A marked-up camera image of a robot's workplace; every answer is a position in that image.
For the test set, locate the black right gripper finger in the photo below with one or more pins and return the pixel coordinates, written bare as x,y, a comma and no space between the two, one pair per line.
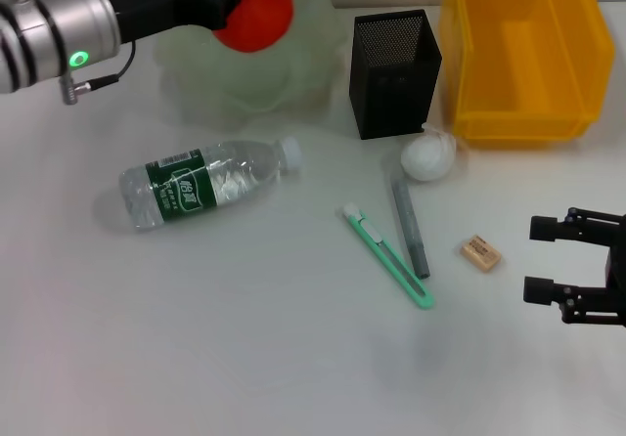
577,226
577,304

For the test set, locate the translucent wavy fruit bowl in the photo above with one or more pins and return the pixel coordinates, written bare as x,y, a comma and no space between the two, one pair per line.
254,84

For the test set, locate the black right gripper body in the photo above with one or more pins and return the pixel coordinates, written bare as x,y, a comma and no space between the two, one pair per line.
617,274

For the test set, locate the beige eraser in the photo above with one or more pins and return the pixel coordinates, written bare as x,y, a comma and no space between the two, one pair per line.
480,253

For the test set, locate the black mesh pen holder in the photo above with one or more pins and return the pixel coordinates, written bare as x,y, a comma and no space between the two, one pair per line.
391,99

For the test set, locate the water bottle green label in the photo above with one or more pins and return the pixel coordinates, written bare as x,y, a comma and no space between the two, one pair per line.
186,191

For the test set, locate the yellow plastic bin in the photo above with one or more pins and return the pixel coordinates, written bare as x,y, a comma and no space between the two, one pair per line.
528,64

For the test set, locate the white paper ball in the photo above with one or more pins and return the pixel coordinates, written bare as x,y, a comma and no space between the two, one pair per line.
425,160

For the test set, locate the grey marker pen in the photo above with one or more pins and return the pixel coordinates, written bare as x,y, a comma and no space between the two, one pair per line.
411,226

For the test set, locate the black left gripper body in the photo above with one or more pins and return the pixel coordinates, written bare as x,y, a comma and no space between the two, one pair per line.
166,1

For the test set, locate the red-orange fruit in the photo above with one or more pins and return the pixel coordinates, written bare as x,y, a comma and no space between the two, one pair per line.
264,20

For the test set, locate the green utility knife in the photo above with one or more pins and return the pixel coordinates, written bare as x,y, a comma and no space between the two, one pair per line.
376,243

